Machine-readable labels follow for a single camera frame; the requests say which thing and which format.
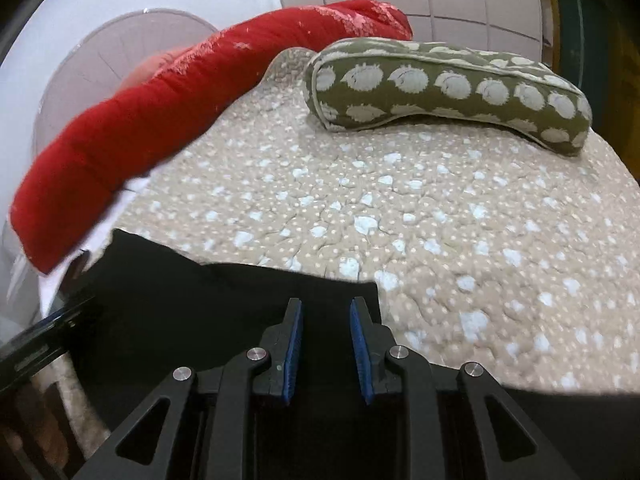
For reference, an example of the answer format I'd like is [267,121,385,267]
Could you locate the red rolled quilt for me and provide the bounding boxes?
[10,0,413,276]

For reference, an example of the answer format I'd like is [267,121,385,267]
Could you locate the green door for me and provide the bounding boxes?
[552,0,621,106]

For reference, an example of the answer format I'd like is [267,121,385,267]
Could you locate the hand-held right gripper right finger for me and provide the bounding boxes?
[349,296,583,480]

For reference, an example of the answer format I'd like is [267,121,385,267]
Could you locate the beige quilted blanket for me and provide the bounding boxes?
[30,47,640,453]

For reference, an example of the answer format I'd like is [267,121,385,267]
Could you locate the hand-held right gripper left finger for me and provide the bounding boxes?
[72,297,306,480]

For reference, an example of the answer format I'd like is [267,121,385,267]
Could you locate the black pants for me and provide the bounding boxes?
[65,229,640,480]

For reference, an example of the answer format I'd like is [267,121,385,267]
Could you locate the yellow wooden door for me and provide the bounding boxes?
[612,25,640,181]

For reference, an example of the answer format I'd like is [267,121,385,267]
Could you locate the pale fan-shaped headboard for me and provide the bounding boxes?
[32,7,221,161]

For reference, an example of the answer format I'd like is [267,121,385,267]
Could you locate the green patterned pillow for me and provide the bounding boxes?
[303,37,593,157]

